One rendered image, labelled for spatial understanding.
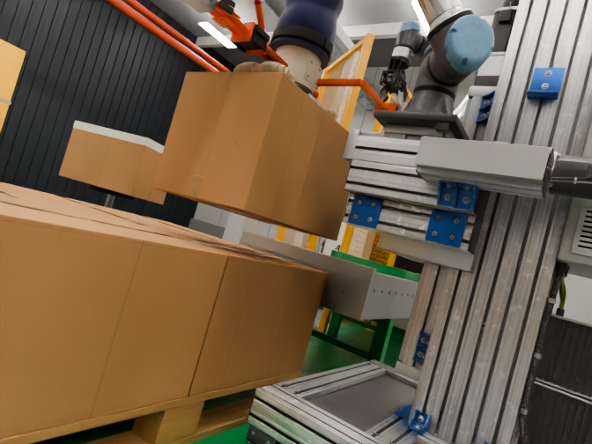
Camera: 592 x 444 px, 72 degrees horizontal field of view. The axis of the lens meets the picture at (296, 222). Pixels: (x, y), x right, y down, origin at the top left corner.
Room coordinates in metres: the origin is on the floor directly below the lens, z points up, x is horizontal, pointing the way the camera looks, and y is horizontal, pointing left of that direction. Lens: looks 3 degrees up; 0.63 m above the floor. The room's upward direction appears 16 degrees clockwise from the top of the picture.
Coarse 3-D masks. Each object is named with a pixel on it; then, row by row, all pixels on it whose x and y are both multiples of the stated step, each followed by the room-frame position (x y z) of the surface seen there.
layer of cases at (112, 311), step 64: (0, 192) 1.07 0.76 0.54; (0, 256) 0.68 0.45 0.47; (64, 256) 0.77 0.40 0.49; (128, 256) 0.88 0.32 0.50; (192, 256) 1.03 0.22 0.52; (256, 256) 1.39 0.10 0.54; (0, 320) 0.71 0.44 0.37; (64, 320) 0.80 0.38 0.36; (128, 320) 0.92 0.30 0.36; (192, 320) 1.08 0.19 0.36; (256, 320) 1.31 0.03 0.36; (0, 384) 0.74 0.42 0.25; (64, 384) 0.83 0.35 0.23; (128, 384) 0.96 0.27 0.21; (192, 384) 1.14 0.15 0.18
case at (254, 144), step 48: (192, 96) 1.30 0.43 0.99; (240, 96) 1.19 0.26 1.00; (288, 96) 1.17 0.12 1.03; (192, 144) 1.27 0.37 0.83; (240, 144) 1.16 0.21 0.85; (288, 144) 1.22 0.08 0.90; (336, 144) 1.45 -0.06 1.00; (192, 192) 1.23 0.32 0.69; (240, 192) 1.13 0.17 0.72; (288, 192) 1.27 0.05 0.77; (336, 192) 1.53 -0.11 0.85
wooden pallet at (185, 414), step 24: (264, 384) 1.43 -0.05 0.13; (144, 408) 1.02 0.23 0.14; (168, 408) 1.08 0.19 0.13; (192, 408) 1.16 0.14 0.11; (216, 408) 1.40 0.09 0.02; (240, 408) 1.45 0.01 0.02; (48, 432) 0.83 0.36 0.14; (72, 432) 0.87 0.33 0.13; (144, 432) 1.10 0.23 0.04; (168, 432) 1.10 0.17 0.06; (192, 432) 1.18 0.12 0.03; (216, 432) 1.27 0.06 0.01
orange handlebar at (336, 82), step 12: (216, 12) 1.15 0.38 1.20; (228, 24) 1.17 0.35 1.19; (240, 24) 1.18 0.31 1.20; (264, 60) 1.36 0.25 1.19; (276, 60) 1.34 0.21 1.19; (324, 84) 1.43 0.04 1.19; (336, 84) 1.40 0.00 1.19; (348, 84) 1.37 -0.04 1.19; (360, 84) 1.35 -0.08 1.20; (372, 96) 1.42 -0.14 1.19; (384, 108) 1.51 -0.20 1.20
